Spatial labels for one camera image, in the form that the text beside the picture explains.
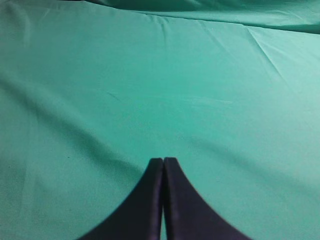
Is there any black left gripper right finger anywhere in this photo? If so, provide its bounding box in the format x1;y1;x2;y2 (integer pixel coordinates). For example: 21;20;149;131
163;157;249;240

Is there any green cloth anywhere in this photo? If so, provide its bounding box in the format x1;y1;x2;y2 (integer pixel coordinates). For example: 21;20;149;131
0;0;320;240

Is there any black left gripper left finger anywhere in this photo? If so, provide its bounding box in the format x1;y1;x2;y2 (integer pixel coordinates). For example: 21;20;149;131
80;158;163;240

